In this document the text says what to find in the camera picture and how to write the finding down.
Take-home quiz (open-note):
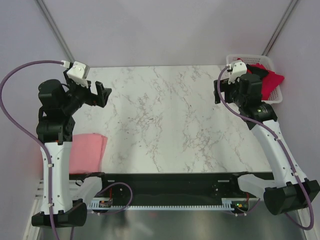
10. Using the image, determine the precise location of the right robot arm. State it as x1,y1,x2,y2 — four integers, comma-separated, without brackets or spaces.
213,73,320,215

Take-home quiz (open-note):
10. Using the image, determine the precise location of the left aluminium frame post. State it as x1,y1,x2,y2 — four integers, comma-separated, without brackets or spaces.
34,0,75,62

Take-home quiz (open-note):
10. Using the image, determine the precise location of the white slotted cable duct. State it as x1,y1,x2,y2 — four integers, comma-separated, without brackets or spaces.
87,198,250,211

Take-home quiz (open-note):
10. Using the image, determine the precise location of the white plastic basket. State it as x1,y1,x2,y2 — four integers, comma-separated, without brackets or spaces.
226,53,285,105

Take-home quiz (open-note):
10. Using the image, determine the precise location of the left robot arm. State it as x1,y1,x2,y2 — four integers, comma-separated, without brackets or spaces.
31,76,112,228

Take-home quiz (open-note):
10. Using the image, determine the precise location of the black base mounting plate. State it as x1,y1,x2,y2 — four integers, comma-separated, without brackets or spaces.
69,171,275,207

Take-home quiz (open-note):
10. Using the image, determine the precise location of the magenta t shirt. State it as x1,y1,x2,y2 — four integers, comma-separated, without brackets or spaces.
251,63,285,100

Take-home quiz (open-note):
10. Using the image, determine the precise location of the aluminium frame post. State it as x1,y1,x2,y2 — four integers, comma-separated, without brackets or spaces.
262,0,301,56
34,0,75,62

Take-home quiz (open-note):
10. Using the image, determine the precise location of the folded pink t shirt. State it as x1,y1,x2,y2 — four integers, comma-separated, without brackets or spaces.
69,133,108,174

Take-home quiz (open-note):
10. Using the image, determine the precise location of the black t shirt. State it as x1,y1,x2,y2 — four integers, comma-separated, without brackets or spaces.
246,64,269,79

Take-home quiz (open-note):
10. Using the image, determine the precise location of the right aluminium frame post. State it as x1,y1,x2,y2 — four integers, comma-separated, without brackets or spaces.
262,0,301,56

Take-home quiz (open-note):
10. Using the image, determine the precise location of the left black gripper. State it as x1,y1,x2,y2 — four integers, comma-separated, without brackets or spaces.
62,70,111,115

